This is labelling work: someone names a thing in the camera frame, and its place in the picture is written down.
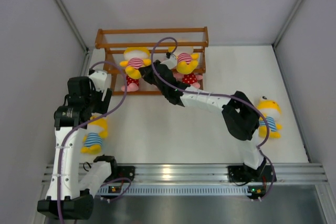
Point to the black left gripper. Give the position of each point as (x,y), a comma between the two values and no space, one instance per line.
(104,103)

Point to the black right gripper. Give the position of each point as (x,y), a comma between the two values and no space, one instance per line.
(146,73)

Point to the yellow plush toy pink stripes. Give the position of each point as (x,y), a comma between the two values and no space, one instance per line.
(134,59)

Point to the pink plush toy red dress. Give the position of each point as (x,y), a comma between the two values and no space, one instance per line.
(191,79)

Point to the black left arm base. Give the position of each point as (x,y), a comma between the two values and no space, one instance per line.
(125,172)

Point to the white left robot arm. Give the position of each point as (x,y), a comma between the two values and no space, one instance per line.
(68,197)

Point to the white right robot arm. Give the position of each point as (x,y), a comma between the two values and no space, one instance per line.
(240,116)

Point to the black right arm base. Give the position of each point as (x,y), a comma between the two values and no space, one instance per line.
(241,175)

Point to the pink plush toy on shelf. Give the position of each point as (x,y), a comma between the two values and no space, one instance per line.
(132,83)

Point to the brown wooden two-tier shelf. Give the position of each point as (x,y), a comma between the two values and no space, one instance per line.
(116,41)

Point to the yellow plush toy on shelf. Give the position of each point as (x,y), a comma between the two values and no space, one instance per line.
(187,60)

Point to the yellow plush toy blue stripes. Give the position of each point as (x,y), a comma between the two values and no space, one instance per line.
(271,111)

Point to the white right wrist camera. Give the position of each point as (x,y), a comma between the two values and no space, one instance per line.
(170,61)

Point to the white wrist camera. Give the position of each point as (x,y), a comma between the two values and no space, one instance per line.
(100,79)
(170,61)

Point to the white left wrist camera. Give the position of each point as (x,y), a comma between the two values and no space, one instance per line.
(100,79)

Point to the grey slotted cable duct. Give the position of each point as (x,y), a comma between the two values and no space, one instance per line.
(178,190)

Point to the aluminium mounting rail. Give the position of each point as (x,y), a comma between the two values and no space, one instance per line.
(297,173)

